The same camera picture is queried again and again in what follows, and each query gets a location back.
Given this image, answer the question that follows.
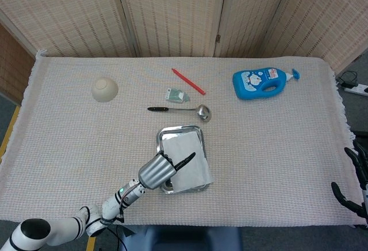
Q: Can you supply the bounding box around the black plug with cable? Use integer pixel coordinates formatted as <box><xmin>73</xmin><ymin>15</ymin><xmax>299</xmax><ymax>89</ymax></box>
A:
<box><xmin>336</xmin><ymin>70</ymin><xmax>359</xmax><ymax>88</ymax></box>

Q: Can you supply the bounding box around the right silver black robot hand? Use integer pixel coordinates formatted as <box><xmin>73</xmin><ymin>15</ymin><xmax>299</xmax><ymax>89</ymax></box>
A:
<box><xmin>331</xmin><ymin>140</ymin><xmax>368</xmax><ymax>220</ymax></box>

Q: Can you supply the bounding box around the red candle stick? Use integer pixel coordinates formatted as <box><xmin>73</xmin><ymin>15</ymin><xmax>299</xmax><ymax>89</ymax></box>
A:
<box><xmin>171</xmin><ymin>67</ymin><xmax>206</xmax><ymax>96</ymax></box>

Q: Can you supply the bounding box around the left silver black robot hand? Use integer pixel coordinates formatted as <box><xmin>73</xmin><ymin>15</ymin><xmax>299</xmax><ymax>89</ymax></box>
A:
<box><xmin>137</xmin><ymin>151</ymin><xmax>197</xmax><ymax>190</ymax></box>

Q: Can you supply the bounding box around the white paper towel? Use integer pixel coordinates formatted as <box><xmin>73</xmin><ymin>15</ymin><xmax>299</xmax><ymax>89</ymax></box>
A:
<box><xmin>162</xmin><ymin>131</ymin><xmax>214</xmax><ymax>193</ymax></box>

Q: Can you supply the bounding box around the small green white packet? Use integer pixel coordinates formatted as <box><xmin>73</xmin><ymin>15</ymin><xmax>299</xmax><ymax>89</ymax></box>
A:
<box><xmin>165</xmin><ymin>88</ymin><xmax>190</xmax><ymax>103</ymax></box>

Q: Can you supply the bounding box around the blue pump detergent bottle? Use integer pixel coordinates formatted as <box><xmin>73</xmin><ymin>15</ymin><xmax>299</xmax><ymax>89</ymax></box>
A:
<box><xmin>232</xmin><ymin>67</ymin><xmax>301</xmax><ymax>101</ymax></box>

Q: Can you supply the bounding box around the thin black cable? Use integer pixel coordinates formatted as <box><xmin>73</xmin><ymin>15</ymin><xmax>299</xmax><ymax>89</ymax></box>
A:
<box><xmin>114</xmin><ymin>223</ymin><xmax>127</xmax><ymax>251</ymax></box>

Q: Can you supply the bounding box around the upturned white ceramic bowl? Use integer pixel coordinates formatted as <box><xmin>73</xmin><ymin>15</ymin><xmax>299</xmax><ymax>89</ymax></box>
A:
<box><xmin>91</xmin><ymin>77</ymin><xmax>119</xmax><ymax>103</ymax></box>

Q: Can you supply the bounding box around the white power strip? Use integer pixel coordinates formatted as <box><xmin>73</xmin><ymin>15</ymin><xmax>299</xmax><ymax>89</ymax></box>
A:
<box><xmin>344</xmin><ymin>83</ymin><xmax>368</xmax><ymax>96</ymax></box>

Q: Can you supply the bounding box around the woven bamboo folding screen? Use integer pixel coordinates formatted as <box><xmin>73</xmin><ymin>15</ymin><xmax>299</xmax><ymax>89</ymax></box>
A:
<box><xmin>0</xmin><ymin>0</ymin><xmax>368</xmax><ymax>104</ymax></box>

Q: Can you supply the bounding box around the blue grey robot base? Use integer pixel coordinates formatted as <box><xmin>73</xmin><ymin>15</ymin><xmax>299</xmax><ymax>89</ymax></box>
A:
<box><xmin>119</xmin><ymin>225</ymin><xmax>244</xmax><ymax>251</ymax></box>

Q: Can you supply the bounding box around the white woven tablecloth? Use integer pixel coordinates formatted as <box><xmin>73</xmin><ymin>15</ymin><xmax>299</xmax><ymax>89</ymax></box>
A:
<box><xmin>0</xmin><ymin>49</ymin><xmax>357</xmax><ymax>229</ymax></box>

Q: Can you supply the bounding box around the stainless steel rectangular tray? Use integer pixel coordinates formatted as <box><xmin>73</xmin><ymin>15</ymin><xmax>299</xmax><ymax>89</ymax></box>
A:
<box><xmin>156</xmin><ymin>124</ymin><xmax>210</xmax><ymax>195</ymax></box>

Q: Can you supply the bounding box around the steel ladle with black handle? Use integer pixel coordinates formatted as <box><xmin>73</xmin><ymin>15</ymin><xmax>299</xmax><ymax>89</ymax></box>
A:
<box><xmin>147</xmin><ymin>104</ymin><xmax>213</xmax><ymax>123</ymax></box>

